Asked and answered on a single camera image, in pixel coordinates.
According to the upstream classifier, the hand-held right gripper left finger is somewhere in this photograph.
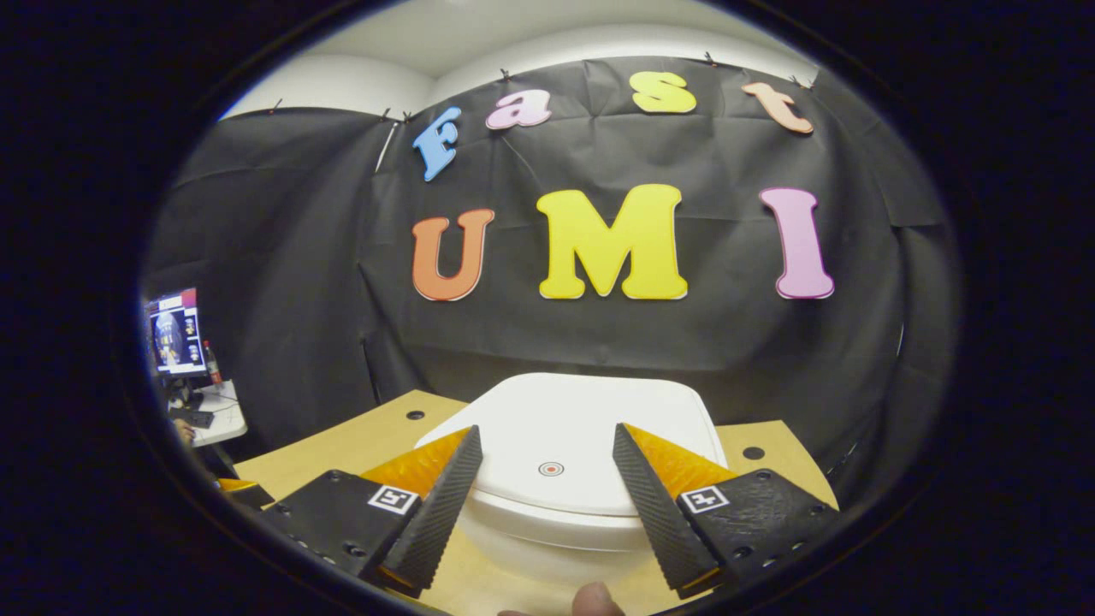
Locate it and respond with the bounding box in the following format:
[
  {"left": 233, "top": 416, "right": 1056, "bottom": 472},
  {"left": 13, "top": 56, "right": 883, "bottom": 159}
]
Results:
[{"left": 252, "top": 425, "right": 484, "bottom": 600}]

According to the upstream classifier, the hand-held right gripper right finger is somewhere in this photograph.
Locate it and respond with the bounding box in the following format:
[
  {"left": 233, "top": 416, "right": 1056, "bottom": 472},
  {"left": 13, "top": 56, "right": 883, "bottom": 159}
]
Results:
[{"left": 612, "top": 423, "right": 843, "bottom": 601}]

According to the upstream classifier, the white desktop garbage bin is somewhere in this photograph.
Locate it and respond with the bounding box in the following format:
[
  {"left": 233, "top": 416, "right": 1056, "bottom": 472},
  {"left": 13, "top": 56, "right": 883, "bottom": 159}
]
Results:
[{"left": 413, "top": 372, "right": 728, "bottom": 591}]

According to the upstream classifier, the wooden desktop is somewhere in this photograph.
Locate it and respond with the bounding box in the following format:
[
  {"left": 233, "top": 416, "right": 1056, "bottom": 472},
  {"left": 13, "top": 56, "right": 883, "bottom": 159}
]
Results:
[{"left": 233, "top": 389, "right": 839, "bottom": 616}]

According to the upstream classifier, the white side table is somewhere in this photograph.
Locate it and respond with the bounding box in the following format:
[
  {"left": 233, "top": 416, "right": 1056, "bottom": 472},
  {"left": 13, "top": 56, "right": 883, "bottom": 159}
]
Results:
[{"left": 167, "top": 379, "right": 249, "bottom": 448}]

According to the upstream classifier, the computer monitor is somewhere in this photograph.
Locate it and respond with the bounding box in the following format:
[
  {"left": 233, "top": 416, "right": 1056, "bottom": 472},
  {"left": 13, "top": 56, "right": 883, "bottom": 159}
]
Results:
[{"left": 145, "top": 288, "right": 209, "bottom": 379}]

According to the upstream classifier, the black backdrop cloth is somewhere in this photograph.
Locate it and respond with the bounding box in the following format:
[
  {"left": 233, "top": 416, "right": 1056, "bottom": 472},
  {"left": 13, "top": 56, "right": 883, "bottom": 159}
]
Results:
[{"left": 141, "top": 56, "right": 955, "bottom": 497}]

